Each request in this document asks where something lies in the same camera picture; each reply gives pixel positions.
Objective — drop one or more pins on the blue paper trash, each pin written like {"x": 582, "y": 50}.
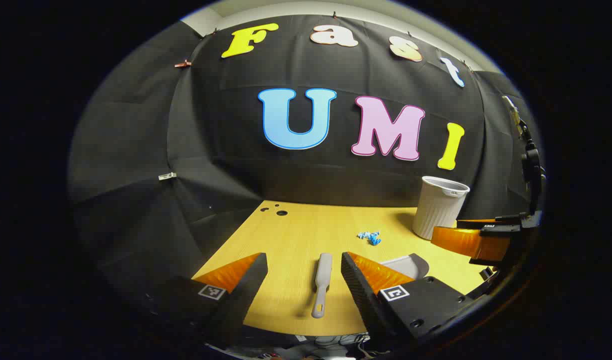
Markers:
{"x": 373, "y": 239}

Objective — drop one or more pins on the wooden desktop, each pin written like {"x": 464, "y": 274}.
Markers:
{"x": 295, "y": 235}

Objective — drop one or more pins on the silver cloth clip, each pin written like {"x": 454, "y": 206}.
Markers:
{"x": 166, "y": 176}

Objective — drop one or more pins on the black backdrop cloth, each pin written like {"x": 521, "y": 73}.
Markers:
{"x": 225, "y": 150}

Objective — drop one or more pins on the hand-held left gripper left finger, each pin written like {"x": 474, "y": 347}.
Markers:
{"x": 245, "y": 295}

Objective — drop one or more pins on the white ribbed garbage bin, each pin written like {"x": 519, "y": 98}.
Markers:
{"x": 438, "y": 212}

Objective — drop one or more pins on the grey dustpan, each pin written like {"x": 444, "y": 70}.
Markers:
{"x": 408, "y": 265}

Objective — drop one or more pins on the small grey broom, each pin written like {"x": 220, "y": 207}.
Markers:
{"x": 324, "y": 272}

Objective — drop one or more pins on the copper cloth clip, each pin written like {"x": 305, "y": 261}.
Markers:
{"x": 183, "y": 64}

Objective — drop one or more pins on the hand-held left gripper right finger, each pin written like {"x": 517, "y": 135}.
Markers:
{"x": 361, "y": 295}

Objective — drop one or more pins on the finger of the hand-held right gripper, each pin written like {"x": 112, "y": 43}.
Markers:
{"x": 461, "y": 242}
{"x": 471, "y": 225}

